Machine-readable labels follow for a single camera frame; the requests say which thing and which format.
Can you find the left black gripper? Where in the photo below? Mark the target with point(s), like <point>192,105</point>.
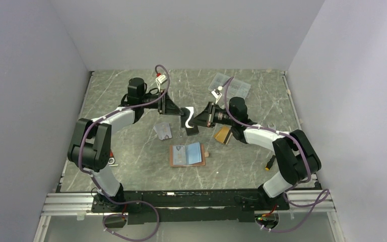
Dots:
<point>168,107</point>

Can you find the black yellow screwdriver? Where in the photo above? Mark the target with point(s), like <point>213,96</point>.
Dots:
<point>270,163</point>

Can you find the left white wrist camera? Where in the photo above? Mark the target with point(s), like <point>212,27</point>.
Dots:
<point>160,79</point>

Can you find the gold credit card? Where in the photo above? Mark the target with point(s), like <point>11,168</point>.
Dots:
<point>224,135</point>

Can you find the silver wrench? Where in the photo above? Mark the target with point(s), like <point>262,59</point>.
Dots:
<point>272,126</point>

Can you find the single silver credit card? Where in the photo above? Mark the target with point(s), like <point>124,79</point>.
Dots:
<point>179,155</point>

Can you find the black credit cards stack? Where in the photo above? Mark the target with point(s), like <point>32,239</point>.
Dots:
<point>192,131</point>

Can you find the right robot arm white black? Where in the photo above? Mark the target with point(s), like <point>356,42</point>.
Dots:
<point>295,156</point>

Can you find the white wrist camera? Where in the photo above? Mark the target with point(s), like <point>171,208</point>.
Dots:
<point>217,93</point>
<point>160,79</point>

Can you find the single black credit card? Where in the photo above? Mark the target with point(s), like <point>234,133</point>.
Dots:
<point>186,117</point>

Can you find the brown leather card holder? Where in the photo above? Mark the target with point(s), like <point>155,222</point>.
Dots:
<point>195,155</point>

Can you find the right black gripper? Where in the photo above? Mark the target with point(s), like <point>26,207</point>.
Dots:
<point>206,118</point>

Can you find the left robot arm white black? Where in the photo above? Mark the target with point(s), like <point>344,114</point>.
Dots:
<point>90,146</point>

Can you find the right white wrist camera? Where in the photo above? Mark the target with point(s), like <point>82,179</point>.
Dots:
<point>217,93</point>

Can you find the aluminium frame rail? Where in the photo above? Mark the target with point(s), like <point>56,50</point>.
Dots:
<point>79,205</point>

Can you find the silver credit cards stack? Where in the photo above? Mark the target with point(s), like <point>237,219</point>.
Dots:
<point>163,131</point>

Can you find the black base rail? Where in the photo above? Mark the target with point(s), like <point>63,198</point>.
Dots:
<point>242,205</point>

